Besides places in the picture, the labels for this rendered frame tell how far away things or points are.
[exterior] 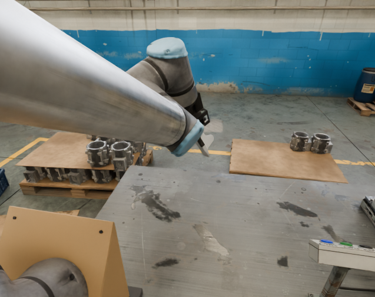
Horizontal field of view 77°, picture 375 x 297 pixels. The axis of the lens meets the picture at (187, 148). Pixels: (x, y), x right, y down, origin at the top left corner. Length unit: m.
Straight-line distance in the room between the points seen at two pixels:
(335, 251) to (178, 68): 0.62
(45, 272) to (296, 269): 0.82
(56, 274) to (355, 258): 0.74
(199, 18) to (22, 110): 5.66
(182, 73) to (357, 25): 5.83
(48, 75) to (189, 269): 0.88
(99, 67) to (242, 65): 5.67
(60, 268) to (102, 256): 0.09
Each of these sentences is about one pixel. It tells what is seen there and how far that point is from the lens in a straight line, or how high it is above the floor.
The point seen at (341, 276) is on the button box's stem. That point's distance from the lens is 0.88.
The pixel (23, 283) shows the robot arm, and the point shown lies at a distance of 0.64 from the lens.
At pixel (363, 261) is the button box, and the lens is 0.82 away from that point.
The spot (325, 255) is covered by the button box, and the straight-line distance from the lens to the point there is 0.78.
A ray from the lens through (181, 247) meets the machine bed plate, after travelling 1.05.
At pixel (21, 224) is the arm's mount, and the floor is 1.13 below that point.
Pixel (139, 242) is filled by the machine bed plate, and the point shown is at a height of 0.80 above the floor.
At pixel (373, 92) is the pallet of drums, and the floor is 0.35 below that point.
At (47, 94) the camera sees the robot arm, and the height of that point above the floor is 1.57.
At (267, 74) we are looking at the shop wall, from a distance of 5.98.
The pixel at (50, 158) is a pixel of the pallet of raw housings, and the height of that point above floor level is 0.35.
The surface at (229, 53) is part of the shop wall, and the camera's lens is 5.83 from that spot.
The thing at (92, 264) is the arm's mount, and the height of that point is 1.08.
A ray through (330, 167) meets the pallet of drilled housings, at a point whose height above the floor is 0.15.
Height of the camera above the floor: 1.62
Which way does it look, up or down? 29 degrees down
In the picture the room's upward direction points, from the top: straight up
